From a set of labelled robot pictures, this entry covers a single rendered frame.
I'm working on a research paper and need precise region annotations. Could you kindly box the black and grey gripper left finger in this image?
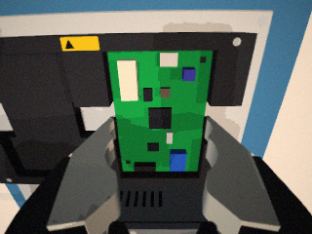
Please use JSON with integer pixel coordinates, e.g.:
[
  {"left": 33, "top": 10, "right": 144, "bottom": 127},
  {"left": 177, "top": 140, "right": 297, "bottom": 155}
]
[{"left": 4, "top": 116, "right": 121, "bottom": 234}]

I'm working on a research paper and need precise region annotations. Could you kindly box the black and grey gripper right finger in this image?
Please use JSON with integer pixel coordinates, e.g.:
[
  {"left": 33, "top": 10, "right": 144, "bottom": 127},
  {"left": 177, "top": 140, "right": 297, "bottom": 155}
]
[{"left": 202, "top": 116, "right": 312, "bottom": 234}]

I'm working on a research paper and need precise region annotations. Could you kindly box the green circuit board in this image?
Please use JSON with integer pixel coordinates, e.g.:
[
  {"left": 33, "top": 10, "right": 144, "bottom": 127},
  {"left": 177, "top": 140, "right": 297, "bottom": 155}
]
[{"left": 107, "top": 51, "right": 213, "bottom": 172}]

